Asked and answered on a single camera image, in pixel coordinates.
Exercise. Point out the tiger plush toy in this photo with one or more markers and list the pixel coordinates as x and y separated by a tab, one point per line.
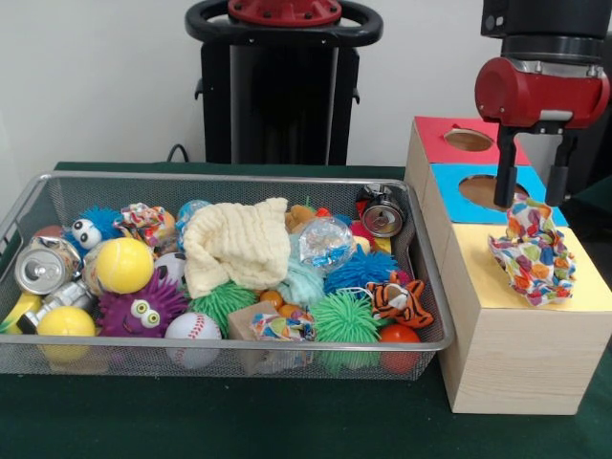
401	301

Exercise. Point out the wooden box with three holes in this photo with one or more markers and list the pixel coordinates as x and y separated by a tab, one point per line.
521	358

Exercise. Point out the green cloth on side table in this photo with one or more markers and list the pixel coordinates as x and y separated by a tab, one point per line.
597	205

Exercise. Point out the crushed silver drink can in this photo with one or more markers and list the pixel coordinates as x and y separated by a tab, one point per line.
40	272

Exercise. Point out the plain yellow ball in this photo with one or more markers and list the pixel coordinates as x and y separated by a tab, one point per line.
67	322

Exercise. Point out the green spiky rubber ball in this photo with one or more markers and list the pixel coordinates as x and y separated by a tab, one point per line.
342	318

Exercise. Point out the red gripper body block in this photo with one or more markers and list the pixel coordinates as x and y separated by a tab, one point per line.
540	98

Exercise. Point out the yellow tennis ball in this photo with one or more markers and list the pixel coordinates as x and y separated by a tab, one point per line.
124	265

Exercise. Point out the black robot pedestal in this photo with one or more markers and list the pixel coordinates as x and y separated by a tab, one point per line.
287	95

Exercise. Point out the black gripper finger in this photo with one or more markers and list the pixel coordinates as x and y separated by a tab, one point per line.
559	172
505	172

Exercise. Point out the white baseball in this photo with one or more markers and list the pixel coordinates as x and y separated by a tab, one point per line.
191	327

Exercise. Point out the cream waffle cloth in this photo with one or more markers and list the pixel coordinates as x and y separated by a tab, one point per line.
234	244

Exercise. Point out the purple spiky monster toy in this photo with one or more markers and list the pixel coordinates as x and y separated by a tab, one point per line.
124	311

